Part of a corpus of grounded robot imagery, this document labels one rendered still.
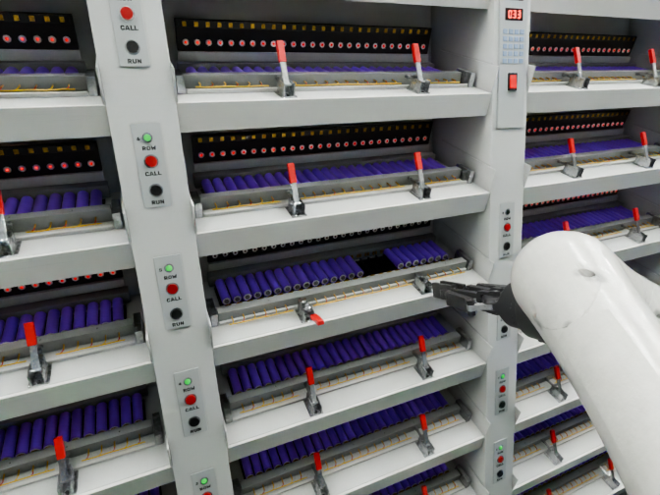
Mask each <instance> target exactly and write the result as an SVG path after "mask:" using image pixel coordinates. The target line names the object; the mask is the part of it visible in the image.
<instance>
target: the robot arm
mask: <svg viewBox="0 0 660 495"><path fill-rule="evenodd" d="M432 290H433V297H434V298H438V299H442V300H446V303H447V305H449V306H451V307H454V308H456V309H459V310H461V311H464V312H466V313H467V315H469V316H475V314H476V313H477V311H478V310H482V311H485V312H487V313H491V314H494V315H500V317H501V318H502V319H503V321H504V322H505V323H506V324H507V325H509V326H511V327H514V328H518V329H521V330H522V332H523V333H524V334H525V335H526V336H527V337H529V338H532V339H536V340H538V342H540V343H544V344H547V346H548V348H549V349H550V353H552V354H553V355H554V357H555V359H556V360H557V362H558V363H559V364H560V366H561V367H562V369H563V371H564V372H565V374H566V376H567V377H568V379H569V381H570V382H571V384H572V386H573V388H574V389H575V391H576V393H577V395H578V397H579V399H580V401H581V403H582V405H583V406H584V408H585V410H586V412H587V414H588V416H589V417H590V419H591V421H592V423H593V425H594V427H595V429H596V431H597V433H598V435H599V437H600V439H601V441H602V443H603V445H604V446H605V448H606V450H607V452H608V454H609V456H610V459H611V461H612V463H613V465H614V467H615V469H616V471H617V473H618V475H619V477H620V479H621V480H622V483H623V485H624V487H625V489H626V491H627V493H628V495H660V286H658V285H656V284H654V283H652V282H650V281H649V280H647V279H645V278H643V277H642V276H640V275H639V274H637V273H636V272H634V271H633V270H632V269H630V268H629V267H628V266H627V265H626V264H625V263H624V262H623V261H622V260H621V259H620V258H619V257H618V256H617V255H616V254H614V253H613V252H612V251H611V250H610V249H609V248H608V247H607V246H606V245H604V244H603V243H602V242H600V241H599V240H597V239H595V238H593V237H591V236H589V235H587V234H584V233H580V232H575V231H556V232H551V233H547V234H544V235H542V236H539V237H537V238H535V239H534V240H532V241H531V242H529V243H528V244H527V245H526V246H524V247H523V248H522V250H521V251H520V252H519V254H518V255H517V257H516V259H515V261H514V263H513V267H512V271H511V283H510V284H508V285H498V284H486V283H477V284H476V285H472V284H468V285H466V284H463V283H457V282H451V281H445V280H442V281H440V283H437V282H433V283H432Z"/></svg>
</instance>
